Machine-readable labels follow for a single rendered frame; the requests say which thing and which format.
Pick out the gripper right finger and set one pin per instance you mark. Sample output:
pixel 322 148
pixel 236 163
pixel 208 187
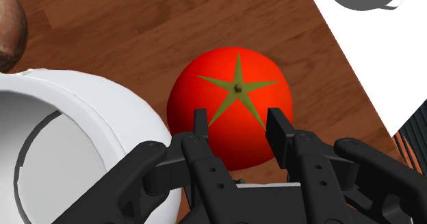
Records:
pixel 310 170

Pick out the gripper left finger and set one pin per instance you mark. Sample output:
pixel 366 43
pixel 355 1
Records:
pixel 200 170

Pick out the red tomato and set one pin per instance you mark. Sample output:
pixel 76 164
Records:
pixel 203 99

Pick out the white bowl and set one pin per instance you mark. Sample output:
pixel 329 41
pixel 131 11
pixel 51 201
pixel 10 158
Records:
pixel 100 106

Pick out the brown round object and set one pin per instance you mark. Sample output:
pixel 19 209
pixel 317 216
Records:
pixel 11 33

